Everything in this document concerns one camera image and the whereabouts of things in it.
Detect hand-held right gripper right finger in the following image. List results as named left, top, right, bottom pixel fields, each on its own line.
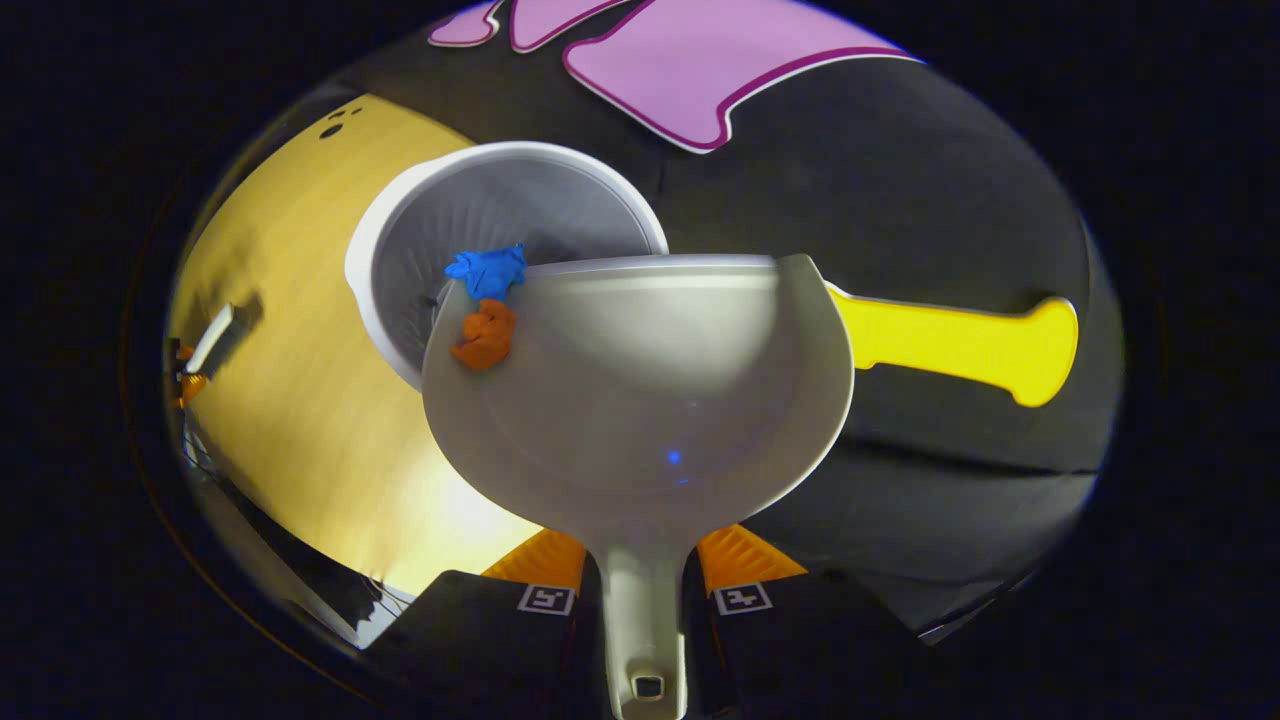
left=684, top=524, right=926, bottom=720

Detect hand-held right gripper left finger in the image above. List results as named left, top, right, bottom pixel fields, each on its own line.
left=375, top=528, right=607, bottom=720

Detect small grey broom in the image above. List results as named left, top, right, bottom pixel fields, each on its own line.
left=184, top=294, right=265, bottom=381

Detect grey plastic dustpan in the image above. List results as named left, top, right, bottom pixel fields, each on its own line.
left=420, top=252, right=857, bottom=720

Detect orange paper trash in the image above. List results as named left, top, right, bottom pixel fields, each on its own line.
left=449, top=298, right=520, bottom=373

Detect blue paper trash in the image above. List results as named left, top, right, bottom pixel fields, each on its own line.
left=444, top=242, right=529, bottom=304

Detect white ribbed garbage bin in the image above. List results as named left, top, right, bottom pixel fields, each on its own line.
left=344, top=140, right=670, bottom=392

